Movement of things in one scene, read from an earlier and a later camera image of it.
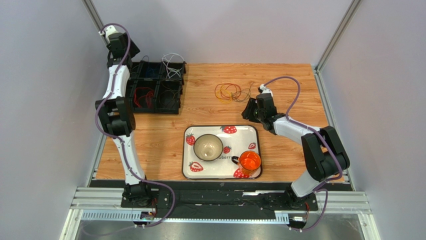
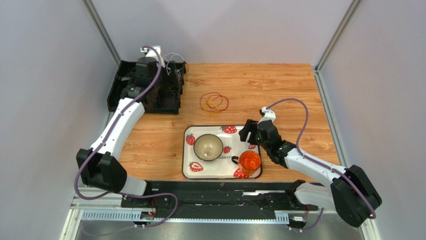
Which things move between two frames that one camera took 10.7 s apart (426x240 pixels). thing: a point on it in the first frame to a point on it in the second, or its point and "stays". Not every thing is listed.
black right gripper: [249, 108] to [255, 132]
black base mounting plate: [220, 200] stays
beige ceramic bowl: [208, 147] stays
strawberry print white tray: [236, 139] stays
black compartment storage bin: [156, 87] stays
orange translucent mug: [249, 162] stays
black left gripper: [133, 49] to [164, 75]
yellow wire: [226, 90] to [207, 102]
